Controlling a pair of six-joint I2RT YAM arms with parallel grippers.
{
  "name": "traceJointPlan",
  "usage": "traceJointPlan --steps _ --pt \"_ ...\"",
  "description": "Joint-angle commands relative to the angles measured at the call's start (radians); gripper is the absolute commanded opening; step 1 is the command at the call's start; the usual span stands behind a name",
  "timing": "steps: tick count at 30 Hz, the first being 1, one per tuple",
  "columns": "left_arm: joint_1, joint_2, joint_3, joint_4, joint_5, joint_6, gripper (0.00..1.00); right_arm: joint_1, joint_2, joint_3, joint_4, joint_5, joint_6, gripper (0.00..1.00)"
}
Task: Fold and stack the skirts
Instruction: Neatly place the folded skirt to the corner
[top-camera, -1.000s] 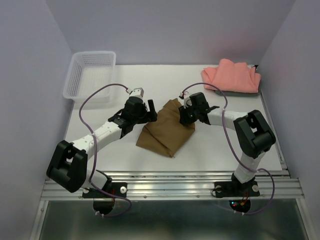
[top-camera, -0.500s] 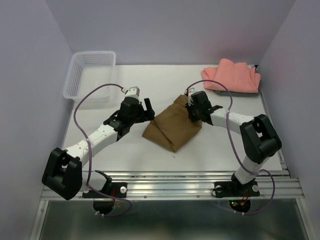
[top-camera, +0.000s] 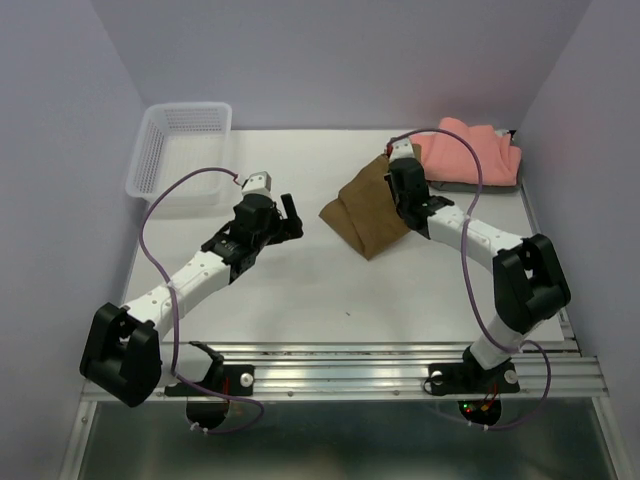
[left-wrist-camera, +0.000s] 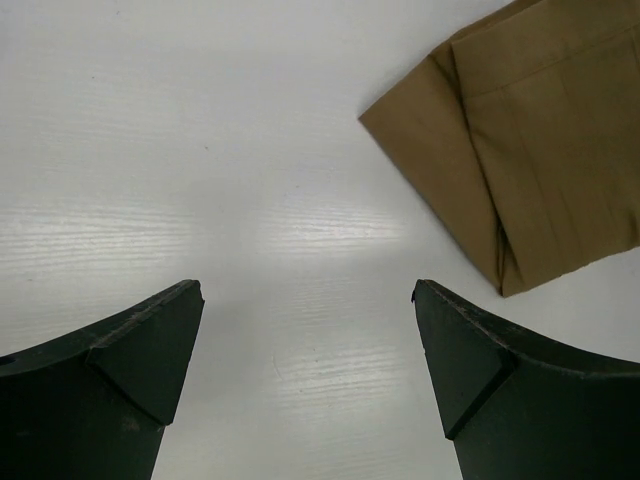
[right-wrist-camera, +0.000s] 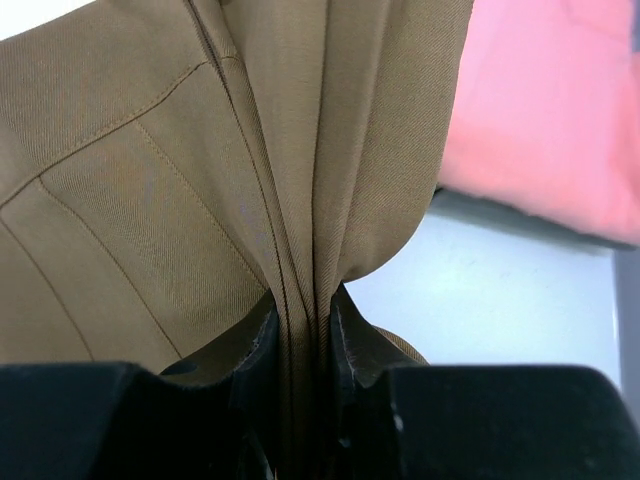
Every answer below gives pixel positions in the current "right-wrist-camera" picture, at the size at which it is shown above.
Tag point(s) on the olive brown skirt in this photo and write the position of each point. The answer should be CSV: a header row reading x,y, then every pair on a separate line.
x,y
165,163

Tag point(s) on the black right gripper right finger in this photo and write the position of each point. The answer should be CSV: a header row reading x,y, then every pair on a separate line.
x,y
398,419

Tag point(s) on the pink skirt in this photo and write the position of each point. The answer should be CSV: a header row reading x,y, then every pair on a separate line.
x,y
546,115

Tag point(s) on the grey pleated skirt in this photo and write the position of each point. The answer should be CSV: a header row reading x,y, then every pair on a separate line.
x,y
502,218

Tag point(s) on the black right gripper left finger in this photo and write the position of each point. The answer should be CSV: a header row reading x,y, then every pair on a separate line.
x,y
211,415

